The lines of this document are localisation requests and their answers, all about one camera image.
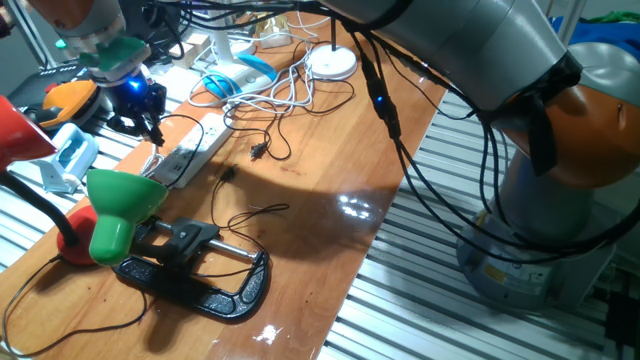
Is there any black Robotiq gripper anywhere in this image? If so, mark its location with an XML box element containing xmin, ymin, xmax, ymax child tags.
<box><xmin>103</xmin><ymin>69</ymin><xmax>167</xmax><ymax>144</ymax></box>

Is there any black red-lamp power cord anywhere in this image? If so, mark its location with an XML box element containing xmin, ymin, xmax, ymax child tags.
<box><xmin>1</xmin><ymin>113</ymin><xmax>206</xmax><ymax>359</ymax></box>

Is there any white power strip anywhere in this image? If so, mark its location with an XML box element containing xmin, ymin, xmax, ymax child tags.
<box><xmin>149</xmin><ymin>112</ymin><xmax>236</xmax><ymax>190</ymax></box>

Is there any red gooseneck desk lamp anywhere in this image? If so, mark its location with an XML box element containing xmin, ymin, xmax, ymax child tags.
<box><xmin>0</xmin><ymin>94</ymin><xmax>100</xmax><ymax>267</ymax></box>

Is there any white blue folding lamp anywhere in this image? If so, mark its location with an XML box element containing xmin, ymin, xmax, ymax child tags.
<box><xmin>199</xmin><ymin>27</ymin><xmax>279</xmax><ymax>101</ymax></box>

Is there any white round lamp base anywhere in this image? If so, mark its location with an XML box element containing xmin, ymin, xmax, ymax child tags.
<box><xmin>305</xmin><ymin>17</ymin><xmax>359</xmax><ymax>82</ymax></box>

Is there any light blue white box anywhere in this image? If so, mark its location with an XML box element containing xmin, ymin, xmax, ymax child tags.
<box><xmin>36</xmin><ymin>122</ymin><xmax>100</xmax><ymax>195</ymax></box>

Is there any orange black teach pendant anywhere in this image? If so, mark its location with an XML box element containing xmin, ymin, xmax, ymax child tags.
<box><xmin>7</xmin><ymin>62</ymin><xmax>104</xmax><ymax>132</ymax></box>

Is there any small wooden block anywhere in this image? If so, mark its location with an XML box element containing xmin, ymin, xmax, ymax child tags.
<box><xmin>169</xmin><ymin>32</ymin><xmax>211</xmax><ymax>69</ymax></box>

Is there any black C-clamp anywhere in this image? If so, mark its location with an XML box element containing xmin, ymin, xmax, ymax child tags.
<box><xmin>85</xmin><ymin>168</ymin><xmax>274</xmax><ymax>324</ymax></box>

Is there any grey metal stand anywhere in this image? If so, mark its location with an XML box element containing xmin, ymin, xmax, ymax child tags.
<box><xmin>4</xmin><ymin>0</ymin><xmax>59</xmax><ymax>70</ymax></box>

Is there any golden foil packet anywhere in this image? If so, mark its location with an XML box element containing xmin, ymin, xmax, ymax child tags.
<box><xmin>256</xmin><ymin>12</ymin><xmax>294</xmax><ymax>50</ymax></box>

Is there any glossy wooden board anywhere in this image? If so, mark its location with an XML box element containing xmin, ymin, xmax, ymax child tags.
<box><xmin>0</xmin><ymin>2</ymin><xmax>454</xmax><ymax>360</ymax></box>

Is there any aluminium profile bar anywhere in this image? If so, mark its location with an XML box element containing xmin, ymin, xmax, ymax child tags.
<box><xmin>554</xmin><ymin>0</ymin><xmax>587</xmax><ymax>47</ymax></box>

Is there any blue plastic bag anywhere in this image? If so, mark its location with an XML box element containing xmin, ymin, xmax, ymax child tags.
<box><xmin>548</xmin><ymin>16</ymin><xmax>640</xmax><ymax>64</ymax></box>

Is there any green cloth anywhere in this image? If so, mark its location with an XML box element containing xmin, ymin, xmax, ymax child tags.
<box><xmin>579</xmin><ymin>9</ymin><xmax>640</xmax><ymax>25</ymax></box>

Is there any black green-lamp power cord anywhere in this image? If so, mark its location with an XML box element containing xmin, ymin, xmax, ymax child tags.
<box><xmin>192</xmin><ymin>163</ymin><xmax>291</xmax><ymax>281</ymax></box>

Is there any black white-lamp power cord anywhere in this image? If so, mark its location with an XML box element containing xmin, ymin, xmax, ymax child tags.
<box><xmin>222</xmin><ymin>38</ymin><xmax>357</xmax><ymax>162</ymax></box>

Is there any white cable bundle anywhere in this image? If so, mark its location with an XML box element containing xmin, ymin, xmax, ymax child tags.
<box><xmin>187</xmin><ymin>14</ymin><xmax>346</xmax><ymax>116</ymax></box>

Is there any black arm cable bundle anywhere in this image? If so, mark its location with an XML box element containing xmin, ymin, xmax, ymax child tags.
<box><xmin>144</xmin><ymin>0</ymin><xmax>640</xmax><ymax>266</ymax></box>

